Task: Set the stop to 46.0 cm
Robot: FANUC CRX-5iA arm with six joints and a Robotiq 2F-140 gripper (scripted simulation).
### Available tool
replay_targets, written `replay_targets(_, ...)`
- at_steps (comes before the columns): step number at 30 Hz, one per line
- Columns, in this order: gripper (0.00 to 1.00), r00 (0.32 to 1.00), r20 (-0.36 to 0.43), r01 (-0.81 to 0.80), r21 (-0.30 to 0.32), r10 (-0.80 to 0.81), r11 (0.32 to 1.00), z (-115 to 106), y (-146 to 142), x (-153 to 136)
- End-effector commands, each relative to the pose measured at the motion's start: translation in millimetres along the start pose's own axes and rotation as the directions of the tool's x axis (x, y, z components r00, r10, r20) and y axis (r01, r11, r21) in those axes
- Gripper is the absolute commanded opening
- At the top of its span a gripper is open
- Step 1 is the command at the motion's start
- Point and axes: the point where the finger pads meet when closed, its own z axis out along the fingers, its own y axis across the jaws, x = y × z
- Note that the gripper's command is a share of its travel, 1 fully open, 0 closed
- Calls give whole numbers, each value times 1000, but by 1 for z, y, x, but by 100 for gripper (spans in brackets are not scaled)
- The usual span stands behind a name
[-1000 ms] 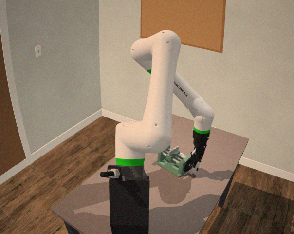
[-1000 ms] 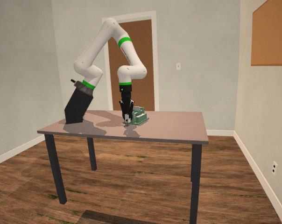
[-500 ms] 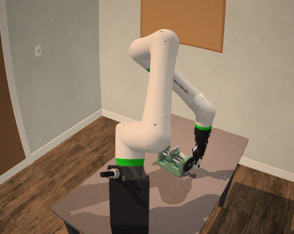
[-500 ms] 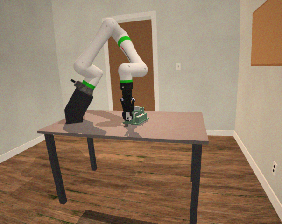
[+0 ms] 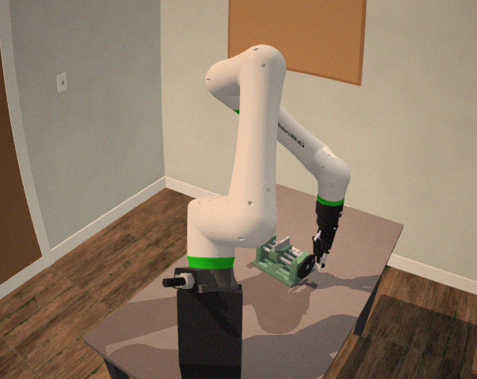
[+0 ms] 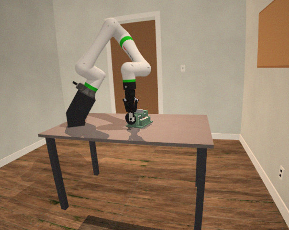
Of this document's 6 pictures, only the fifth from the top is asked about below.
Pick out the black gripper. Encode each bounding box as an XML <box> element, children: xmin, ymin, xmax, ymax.
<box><xmin>312</xmin><ymin>216</ymin><xmax>339</xmax><ymax>271</ymax></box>

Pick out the green clamp slide with handwheel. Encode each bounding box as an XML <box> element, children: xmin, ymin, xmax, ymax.
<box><xmin>252</xmin><ymin>234</ymin><xmax>316</xmax><ymax>287</ymax></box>

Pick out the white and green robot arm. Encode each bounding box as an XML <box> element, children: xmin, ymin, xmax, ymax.
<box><xmin>162</xmin><ymin>45</ymin><xmax>351</xmax><ymax>293</ymax></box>

